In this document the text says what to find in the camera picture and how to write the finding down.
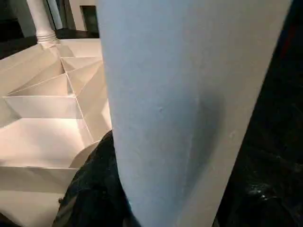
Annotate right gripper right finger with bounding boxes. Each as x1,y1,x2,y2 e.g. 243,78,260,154
215,182,303,227

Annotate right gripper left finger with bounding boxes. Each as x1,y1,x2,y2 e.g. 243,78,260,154
51,130,139,227

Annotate white plastic table top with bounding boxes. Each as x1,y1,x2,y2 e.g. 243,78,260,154
0,38,115,227

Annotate white plastic table leg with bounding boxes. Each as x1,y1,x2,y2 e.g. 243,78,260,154
26,0,60,46
97,0,293,227

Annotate black work mat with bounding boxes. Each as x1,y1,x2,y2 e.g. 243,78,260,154
0,0,303,227

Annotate white cabinet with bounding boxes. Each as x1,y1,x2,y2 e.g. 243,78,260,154
47,0,101,34

